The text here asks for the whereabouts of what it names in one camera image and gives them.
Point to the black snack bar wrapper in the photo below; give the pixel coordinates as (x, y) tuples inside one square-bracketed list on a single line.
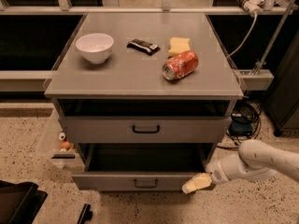
[(143, 46)]

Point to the grey top drawer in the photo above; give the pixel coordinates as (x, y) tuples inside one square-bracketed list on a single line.
[(145, 129)]

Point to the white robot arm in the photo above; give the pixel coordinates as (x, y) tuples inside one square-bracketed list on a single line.
[(254, 160)]

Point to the grey drawer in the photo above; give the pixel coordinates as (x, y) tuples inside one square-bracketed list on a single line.
[(140, 166), (145, 129)]

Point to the grey drawer cabinet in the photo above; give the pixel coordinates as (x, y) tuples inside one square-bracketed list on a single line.
[(131, 83)]

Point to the white power strip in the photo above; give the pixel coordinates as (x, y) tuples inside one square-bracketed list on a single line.
[(251, 6)]

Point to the black tray on floor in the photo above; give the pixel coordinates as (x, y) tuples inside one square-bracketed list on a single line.
[(20, 203)]

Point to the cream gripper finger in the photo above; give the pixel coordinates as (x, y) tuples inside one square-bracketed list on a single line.
[(199, 181)]

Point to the metal diagonal rod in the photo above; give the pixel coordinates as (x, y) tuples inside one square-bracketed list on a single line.
[(269, 6)]

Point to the orange soda can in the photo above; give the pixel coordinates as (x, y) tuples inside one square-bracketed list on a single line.
[(181, 65)]

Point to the small black floor object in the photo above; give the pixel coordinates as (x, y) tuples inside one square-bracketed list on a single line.
[(85, 215)]

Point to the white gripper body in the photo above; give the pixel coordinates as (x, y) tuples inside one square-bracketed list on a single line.
[(215, 173)]

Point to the clear plastic storage bin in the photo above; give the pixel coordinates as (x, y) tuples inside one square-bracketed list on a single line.
[(51, 145)]

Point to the white ceramic bowl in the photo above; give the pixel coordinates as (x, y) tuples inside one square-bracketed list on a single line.
[(95, 48)]

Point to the yellow sponge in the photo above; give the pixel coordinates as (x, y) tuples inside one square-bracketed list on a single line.
[(178, 45)]

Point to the dark cabinet at right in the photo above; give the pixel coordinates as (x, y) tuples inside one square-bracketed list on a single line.
[(282, 100)]

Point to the blue box on floor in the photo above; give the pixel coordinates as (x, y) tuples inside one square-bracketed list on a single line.
[(240, 129)]

